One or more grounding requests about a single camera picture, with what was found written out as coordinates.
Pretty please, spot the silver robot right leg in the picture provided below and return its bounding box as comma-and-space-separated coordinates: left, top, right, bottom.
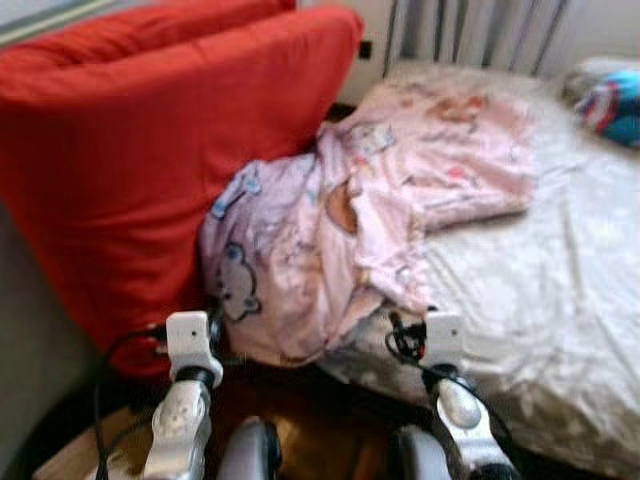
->
388, 425, 453, 480

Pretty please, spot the silver robot leg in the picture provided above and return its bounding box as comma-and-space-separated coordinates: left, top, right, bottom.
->
215, 417, 284, 480
388, 425, 453, 480

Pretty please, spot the silver robot left leg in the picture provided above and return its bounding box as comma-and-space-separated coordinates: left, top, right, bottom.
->
215, 417, 284, 480

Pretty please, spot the bed with grey floral sheet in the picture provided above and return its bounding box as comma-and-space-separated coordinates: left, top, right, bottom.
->
320, 62, 640, 479

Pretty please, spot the pink cartoon print blanket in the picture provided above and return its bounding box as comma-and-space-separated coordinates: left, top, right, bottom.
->
198, 82, 539, 366

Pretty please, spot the large red cushion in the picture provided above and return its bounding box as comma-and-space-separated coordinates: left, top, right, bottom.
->
0, 5, 363, 379

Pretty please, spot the red white blue bolster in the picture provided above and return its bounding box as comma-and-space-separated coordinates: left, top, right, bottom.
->
580, 68, 640, 149

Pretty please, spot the small red cushion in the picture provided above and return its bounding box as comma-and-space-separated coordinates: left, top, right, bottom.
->
0, 0, 296, 71

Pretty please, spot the grey pleated curtain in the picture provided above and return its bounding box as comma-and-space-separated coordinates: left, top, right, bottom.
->
385, 0, 571, 76

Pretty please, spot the white mattress with green trim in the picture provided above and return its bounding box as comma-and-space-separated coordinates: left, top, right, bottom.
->
0, 0, 131, 46

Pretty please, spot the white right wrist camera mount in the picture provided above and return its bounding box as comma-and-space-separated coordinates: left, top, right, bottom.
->
425, 312, 466, 369

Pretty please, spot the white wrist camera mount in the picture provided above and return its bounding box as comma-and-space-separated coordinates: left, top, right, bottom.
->
425, 312, 466, 369
165, 310, 213, 376

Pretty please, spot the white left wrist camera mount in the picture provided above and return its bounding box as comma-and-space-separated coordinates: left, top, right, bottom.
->
165, 310, 213, 376

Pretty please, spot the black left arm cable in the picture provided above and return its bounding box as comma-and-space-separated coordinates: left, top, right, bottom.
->
92, 325, 171, 480

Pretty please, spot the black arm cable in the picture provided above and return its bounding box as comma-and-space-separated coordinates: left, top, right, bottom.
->
92, 325, 171, 480
385, 315, 516, 451

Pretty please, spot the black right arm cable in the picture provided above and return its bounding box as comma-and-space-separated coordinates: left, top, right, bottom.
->
385, 315, 516, 451

